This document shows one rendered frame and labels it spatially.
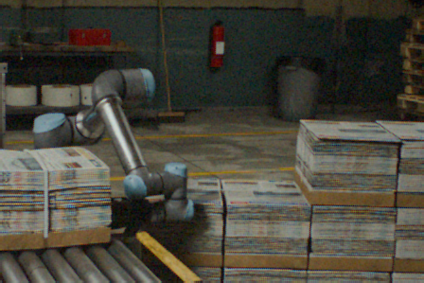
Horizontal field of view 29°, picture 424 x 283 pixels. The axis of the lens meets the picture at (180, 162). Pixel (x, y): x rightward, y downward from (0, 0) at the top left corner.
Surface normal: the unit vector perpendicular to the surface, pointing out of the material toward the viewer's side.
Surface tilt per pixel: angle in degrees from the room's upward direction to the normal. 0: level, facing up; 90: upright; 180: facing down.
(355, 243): 90
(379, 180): 90
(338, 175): 90
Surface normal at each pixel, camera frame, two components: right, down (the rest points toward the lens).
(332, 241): 0.01, 0.21
